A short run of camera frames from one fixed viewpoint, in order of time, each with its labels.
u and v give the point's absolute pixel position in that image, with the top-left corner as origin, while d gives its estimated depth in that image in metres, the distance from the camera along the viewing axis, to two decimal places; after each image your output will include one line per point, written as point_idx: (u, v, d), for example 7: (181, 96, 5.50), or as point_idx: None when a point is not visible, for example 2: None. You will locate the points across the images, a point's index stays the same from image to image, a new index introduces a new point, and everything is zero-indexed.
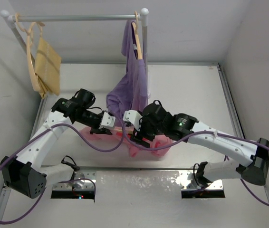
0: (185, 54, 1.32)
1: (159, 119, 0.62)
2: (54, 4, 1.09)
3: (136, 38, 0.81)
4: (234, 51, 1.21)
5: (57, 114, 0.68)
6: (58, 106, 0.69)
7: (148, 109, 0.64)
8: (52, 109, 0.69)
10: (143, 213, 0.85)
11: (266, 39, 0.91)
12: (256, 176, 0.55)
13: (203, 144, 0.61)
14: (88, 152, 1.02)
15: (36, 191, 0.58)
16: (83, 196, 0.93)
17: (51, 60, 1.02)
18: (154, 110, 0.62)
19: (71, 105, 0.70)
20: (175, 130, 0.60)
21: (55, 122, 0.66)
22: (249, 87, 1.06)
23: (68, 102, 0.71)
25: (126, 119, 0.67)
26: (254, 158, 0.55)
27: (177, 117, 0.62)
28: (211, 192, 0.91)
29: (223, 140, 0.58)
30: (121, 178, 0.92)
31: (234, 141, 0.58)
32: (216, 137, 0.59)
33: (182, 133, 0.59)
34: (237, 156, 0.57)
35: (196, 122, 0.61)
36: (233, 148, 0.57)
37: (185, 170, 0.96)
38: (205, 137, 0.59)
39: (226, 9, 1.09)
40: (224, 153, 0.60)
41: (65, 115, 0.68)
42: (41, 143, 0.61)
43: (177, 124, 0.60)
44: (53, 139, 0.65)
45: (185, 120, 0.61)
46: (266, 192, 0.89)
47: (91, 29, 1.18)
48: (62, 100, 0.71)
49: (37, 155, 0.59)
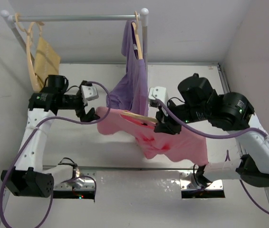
0: (186, 54, 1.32)
1: (203, 98, 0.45)
2: (54, 4, 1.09)
3: (136, 38, 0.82)
4: (234, 51, 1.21)
5: (38, 110, 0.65)
6: (34, 103, 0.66)
7: (189, 82, 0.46)
8: (30, 108, 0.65)
10: (143, 212, 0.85)
11: (266, 39, 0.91)
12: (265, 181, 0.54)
13: (242, 140, 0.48)
14: (88, 152, 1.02)
15: (48, 190, 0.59)
16: (83, 196, 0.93)
17: (51, 60, 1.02)
18: (198, 85, 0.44)
19: (47, 98, 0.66)
20: (225, 114, 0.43)
21: (38, 120, 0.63)
22: (248, 87, 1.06)
23: (43, 95, 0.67)
25: (154, 97, 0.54)
26: None
27: (229, 99, 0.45)
28: (211, 192, 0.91)
29: (267, 146, 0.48)
30: (121, 178, 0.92)
31: None
32: (265, 140, 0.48)
33: (235, 117, 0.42)
34: (268, 166, 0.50)
35: (252, 114, 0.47)
36: None
37: (185, 170, 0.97)
38: (256, 137, 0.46)
39: (227, 9, 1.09)
40: (255, 156, 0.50)
41: (46, 109, 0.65)
42: (34, 145, 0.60)
43: (228, 105, 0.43)
44: (44, 137, 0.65)
45: (241, 103, 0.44)
46: (266, 192, 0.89)
47: (92, 29, 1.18)
48: (35, 96, 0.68)
49: (34, 157, 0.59)
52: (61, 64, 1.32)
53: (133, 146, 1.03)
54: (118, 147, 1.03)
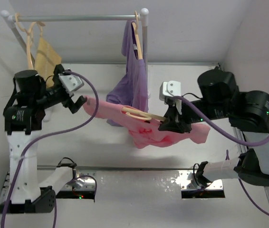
0: (185, 54, 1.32)
1: (226, 95, 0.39)
2: (54, 4, 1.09)
3: (136, 38, 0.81)
4: (234, 51, 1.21)
5: (18, 134, 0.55)
6: (12, 125, 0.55)
7: (211, 76, 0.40)
8: (8, 131, 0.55)
10: (143, 213, 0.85)
11: (266, 39, 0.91)
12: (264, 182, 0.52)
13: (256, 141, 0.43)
14: (88, 153, 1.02)
15: (51, 203, 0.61)
16: (83, 196, 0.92)
17: (51, 60, 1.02)
18: (224, 79, 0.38)
19: (24, 116, 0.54)
20: (248, 114, 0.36)
21: (22, 147, 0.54)
22: (249, 87, 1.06)
23: (18, 112, 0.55)
25: (169, 93, 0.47)
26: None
27: (253, 96, 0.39)
28: (211, 193, 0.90)
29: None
30: (121, 179, 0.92)
31: None
32: None
33: (260, 118, 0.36)
34: None
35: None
36: None
37: (185, 170, 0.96)
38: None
39: (227, 9, 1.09)
40: (264, 157, 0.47)
41: (26, 132, 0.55)
42: (25, 174, 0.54)
43: (252, 104, 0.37)
44: (33, 160, 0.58)
45: (266, 104, 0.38)
46: (266, 192, 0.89)
47: (92, 29, 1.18)
48: (8, 113, 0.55)
49: (28, 186, 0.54)
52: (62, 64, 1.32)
53: (133, 146, 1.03)
54: (118, 147, 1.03)
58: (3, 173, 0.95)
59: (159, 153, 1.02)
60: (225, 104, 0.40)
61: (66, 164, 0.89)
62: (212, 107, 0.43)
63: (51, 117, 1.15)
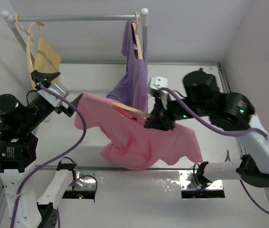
0: (185, 54, 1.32)
1: (207, 96, 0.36)
2: (53, 4, 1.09)
3: (136, 38, 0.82)
4: (234, 51, 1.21)
5: (12, 172, 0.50)
6: (3, 162, 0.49)
7: (194, 76, 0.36)
8: (0, 170, 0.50)
10: (143, 213, 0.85)
11: (266, 38, 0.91)
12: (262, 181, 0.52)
13: (242, 142, 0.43)
14: (88, 153, 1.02)
15: (52, 223, 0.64)
16: (83, 196, 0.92)
17: (51, 60, 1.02)
18: (205, 81, 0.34)
19: (15, 154, 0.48)
20: (226, 115, 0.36)
21: (17, 185, 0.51)
22: (249, 87, 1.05)
23: (7, 148, 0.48)
25: (156, 87, 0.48)
26: None
27: (231, 95, 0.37)
28: (211, 192, 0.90)
29: None
30: (121, 179, 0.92)
31: None
32: (268, 140, 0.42)
33: (236, 118, 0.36)
34: (268, 165, 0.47)
35: (254, 114, 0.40)
36: None
37: (185, 170, 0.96)
38: (257, 138, 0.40)
39: (226, 9, 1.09)
40: (254, 155, 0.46)
41: (20, 170, 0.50)
42: (24, 210, 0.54)
43: (231, 105, 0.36)
44: (31, 190, 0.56)
45: (243, 104, 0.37)
46: (266, 191, 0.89)
47: (92, 29, 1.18)
48: None
49: (29, 220, 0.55)
52: (62, 64, 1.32)
53: None
54: None
58: None
59: None
60: (206, 104, 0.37)
61: (66, 167, 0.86)
62: (193, 105, 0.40)
63: (51, 117, 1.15)
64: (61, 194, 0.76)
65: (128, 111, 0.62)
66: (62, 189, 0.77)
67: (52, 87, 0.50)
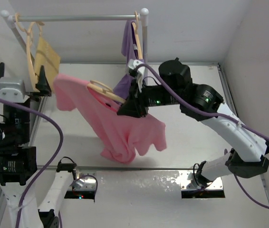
0: (185, 54, 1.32)
1: (180, 84, 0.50)
2: (54, 4, 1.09)
3: (136, 38, 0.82)
4: (234, 51, 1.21)
5: (14, 184, 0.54)
6: (4, 175, 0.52)
7: (170, 66, 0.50)
8: (2, 183, 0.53)
10: (143, 213, 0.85)
11: (266, 38, 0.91)
12: (248, 170, 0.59)
13: (219, 130, 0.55)
14: (88, 153, 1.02)
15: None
16: (83, 196, 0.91)
17: (51, 60, 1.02)
18: (179, 71, 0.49)
19: (16, 168, 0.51)
20: (195, 104, 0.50)
21: (18, 196, 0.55)
22: (248, 87, 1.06)
23: (8, 164, 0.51)
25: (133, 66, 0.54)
26: (262, 158, 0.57)
27: (200, 88, 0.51)
28: (211, 193, 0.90)
29: (242, 133, 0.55)
30: (121, 178, 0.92)
31: (250, 136, 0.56)
32: (238, 128, 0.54)
33: (203, 107, 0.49)
34: (246, 153, 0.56)
35: (222, 103, 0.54)
36: (249, 144, 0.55)
37: (185, 170, 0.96)
38: (227, 125, 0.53)
39: (226, 9, 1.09)
40: (234, 144, 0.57)
41: (21, 183, 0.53)
42: (26, 220, 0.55)
43: (199, 95, 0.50)
44: (33, 199, 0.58)
45: (209, 93, 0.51)
46: (267, 193, 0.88)
47: (92, 29, 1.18)
48: None
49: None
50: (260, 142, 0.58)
52: (62, 64, 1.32)
53: None
54: None
58: None
59: (159, 153, 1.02)
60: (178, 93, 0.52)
61: (66, 167, 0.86)
62: None
63: (52, 117, 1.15)
64: (62, 194, 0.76)
65: (101, 95, 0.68)
66: (62, 189, 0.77)
67: (2, 88, 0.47)
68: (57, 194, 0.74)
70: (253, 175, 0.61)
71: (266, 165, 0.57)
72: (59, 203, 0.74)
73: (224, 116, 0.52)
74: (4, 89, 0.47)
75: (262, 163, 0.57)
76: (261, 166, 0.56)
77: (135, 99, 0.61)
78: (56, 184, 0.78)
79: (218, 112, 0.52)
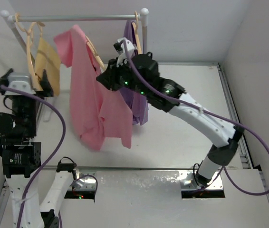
0: (186, 54, 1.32)
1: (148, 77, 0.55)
2: (54, 4, 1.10)
3: (136, 37, 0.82)
4: (234, 51, 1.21)
5: (18, 176, 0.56)
6: (10, 168, 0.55)
7: (142, 61, 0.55)
8: (7, 175, 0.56)
10: (143, 213, 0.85)
11: (267, 38, 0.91)
12: (222, 156, 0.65)
13: (185, 118, 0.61)
14: (88, 153, 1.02)
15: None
16: (83, 196, 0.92)
17: (51, 60, 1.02)
18: (148, 66, 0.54)
19: (22, 160, 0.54)
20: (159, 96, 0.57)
21: (22, 189, 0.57)
22: (248, 87, 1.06)
23: (15, 156, 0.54)
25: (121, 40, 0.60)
26: (230, 142, 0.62)
27: (165, 81, 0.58)
28: (211, 192, 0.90)
29: (205, 118, 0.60)
30: (121, 178, 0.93)
31: (215, 121, 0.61)
32: (201, 113, 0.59)
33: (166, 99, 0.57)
34: (214, 136, 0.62)
35: (183, 93, 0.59)
36: (214, 128, 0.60)
37: (185, 170, 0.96)
38: (189, 112, 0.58)
39: (226, 9, 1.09)
40: (201, 130, 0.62)
41: (26, 175, 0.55)
42: (28, 215, 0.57)
43: (163, 88, 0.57)
44: (35, 195, 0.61)
45: (172, 87, 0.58)
46: None
47: (92, 29, 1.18)
48: (4, 157, 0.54)
49: (32, 225, 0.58)
50: (227, 126, 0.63)
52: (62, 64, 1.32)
53: (133, 146, 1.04)
54: (118, 147, 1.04)
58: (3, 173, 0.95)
59: (159, 153, 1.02)
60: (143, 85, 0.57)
61: (66, 167, 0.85)
62: (135, 83, 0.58)
63: (52, 117, 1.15)
64: (62, 194, 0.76)
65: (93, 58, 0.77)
66: (62, 190, 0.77)
67: (13, 81, 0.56)
68: (56, 194, 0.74)
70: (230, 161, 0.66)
71: (235, 148, 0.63)
72: (59, 203, 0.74)
73: (187, 104, 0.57)
74: (14, 82, 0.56)
75: (230, 146, 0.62)
76: (229, 149, 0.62)
77: (110, 71, 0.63)
78: (56, 185, 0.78)
79: (181, 99, 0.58)
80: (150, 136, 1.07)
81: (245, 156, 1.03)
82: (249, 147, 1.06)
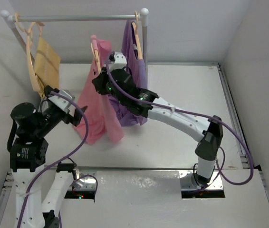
0: (186, 54, 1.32)
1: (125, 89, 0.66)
2: (53, 4, 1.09)
3: (136, 38, 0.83)
4: (234, 51, 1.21)
5: (23, 171, 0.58)
6: (17, 162, 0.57)
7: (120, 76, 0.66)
8: (13, 169, 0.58)
10: (143, 213, 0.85)
11: (267, 38, 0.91)
12: (205, 149, 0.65)
13: (161, 120, 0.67)
14: (87, 153, 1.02)
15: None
16: (83, 196, 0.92)
17: (50, 60, 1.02)
18: (123, 80, 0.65)
19: (29, 154, 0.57)
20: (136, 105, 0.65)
21: (27, 183, 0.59)
22: (248, 86, 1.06)
23: (24, 149, 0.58)
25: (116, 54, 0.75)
26: (205, 133, 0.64)
27: (141, 90, 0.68)
28: (211, 192, 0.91)
29: (177, 116, 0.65)
30: (121, 178, 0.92)
31: (188, 118, 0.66)
32: (174, 112, 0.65)
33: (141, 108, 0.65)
34: (190, 131, 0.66)
35: (156, 97, 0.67)
36: (188, 123, 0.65)
37: (185, 170, 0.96)
38: (163, 113, 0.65)
39: (226, 9, 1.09)
40: (178, 128, 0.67)
41: (32, 170, 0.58)
42: (31, 211, 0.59)
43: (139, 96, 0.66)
44: (38, 192, 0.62)
45: (146, 95, 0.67)
46: (267, 192, 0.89)
47: (92, 29, 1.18)
48: (13, 150, 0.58)
49: (34, 221, 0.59)
50: (202, 120, 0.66)
52: (61, 64, 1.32)
53: (133, 146, 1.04)
54: (118, 147, 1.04)
58: (3, 174, 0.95)
59: (159, 153, 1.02)
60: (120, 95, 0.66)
61: (66, 167, 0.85)
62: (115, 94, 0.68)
63: None
64: (62, 194, 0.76)
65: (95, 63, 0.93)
66: (62, 190, 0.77)
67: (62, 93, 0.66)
68: (57, 194, 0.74)
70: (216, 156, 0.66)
71: (213, 140, 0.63)
72: (59, 203, 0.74)
73: (159, 106, 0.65)
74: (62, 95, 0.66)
75: (208, 139, 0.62)
76: (206, 142, 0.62)
77: (100, 76, 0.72)
78: (56, 185, 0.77)
79: (154, 103, 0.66)
80: (149, 136, 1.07)
81: (245, 156, 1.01)
82: (249, 147, 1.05)
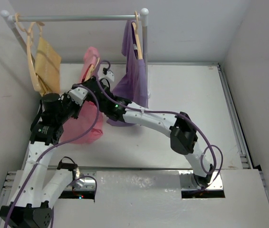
0: (185, 54, 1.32)
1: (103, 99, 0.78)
2: (53, 4, 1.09)
3: (136, 38, 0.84)
4: (234, 52, 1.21)
5: (38, 144, 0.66)
6: (36, 136, 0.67)
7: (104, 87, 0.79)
8: (31, 141, 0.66)
10: (142, 213, 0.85)
11: (267, 38, 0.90)
12: (175, 144, 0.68)
13: (136, 122, 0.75)
14: (87, 153, 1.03)
15: (45, 222, 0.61)
16: (83, 196, 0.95)
17: (51, 60, 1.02)
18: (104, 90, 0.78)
19: (48, 131, 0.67)
20: (113, 112, 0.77)
21: (39, 155, 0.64)
22: (248, 87, 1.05)
23: (44, 127, 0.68)
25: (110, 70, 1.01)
26: (171, 128, 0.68)
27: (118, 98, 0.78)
28: (211, 193, 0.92)
29: (147, 116, 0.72)
30: (121, 178, 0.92)
31: (157, 116, 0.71)
32: (143, 113, 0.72)
33: (118, 116, 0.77)
34: (160, 128, 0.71)
35: (130, 102, 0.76)
36: (157, 122, 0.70)
37: (185, 170, 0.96)
38: (135, 115, 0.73)
39: (226, 9, 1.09)
40: (151, 127, 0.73)
41: (47, 143, 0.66)
42: (33, 181, 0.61)
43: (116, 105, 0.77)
44: (43, 171, 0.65)
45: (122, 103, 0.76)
46: (267, 192, 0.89)
47: (92, 29, 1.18)
48: (36, 128, 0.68)
49: (33, 194, 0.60)
50: (170, 117, 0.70)
52: (61, 64, 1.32)
53: (132, 146, 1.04)
54: (118, 147, 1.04)
58: (3, 173, 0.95)
59: (159, 153, 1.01)
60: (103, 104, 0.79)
61: (67, 167, 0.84)
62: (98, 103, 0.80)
63: None
64: (59, 189, 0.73)
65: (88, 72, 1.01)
66: (60, 185, 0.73)
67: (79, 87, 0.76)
68: (54, 188, 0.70)
70: (189, 152, 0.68)
71: (180, 135, 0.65)
72: (54, 198, 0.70)
73: (131, 109, 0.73)
74: (80, 88, 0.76)
75: (175, 133, 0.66)
76: (174, 136, 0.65)
77: (87, 82, 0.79)
78: (54, 180, 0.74)
79: (129, 106, 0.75)
80: (149, 136, 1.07)
81: (245, 156, 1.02)
82: (249, 147, 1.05)
